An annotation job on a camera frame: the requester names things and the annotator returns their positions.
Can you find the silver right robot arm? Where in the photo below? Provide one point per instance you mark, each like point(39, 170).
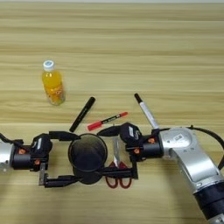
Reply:
point(189, 157)

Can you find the black mesh pen cup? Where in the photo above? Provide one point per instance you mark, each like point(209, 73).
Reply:
point(87, 151)

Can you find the orange juice bottle white cap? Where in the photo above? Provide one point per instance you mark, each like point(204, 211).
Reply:
point(53, 84)

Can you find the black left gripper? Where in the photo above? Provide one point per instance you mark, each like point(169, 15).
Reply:
point(23, 159)

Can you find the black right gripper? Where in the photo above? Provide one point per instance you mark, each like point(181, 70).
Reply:
point(148, 150)

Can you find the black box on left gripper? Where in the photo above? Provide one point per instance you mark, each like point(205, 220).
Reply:
point(43, 145)

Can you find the red marker pen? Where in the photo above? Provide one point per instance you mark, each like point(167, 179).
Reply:
point(96, 125)

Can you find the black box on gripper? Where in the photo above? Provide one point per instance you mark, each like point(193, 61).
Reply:
point(43, 145)
point(129, 132)

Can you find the white marker black cap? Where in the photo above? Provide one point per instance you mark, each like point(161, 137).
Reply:
point(147, 112)

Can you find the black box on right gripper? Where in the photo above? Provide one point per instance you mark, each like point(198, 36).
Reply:
point(129, 132)

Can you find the black marker pen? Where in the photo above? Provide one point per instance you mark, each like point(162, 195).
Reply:
point(82, 114)

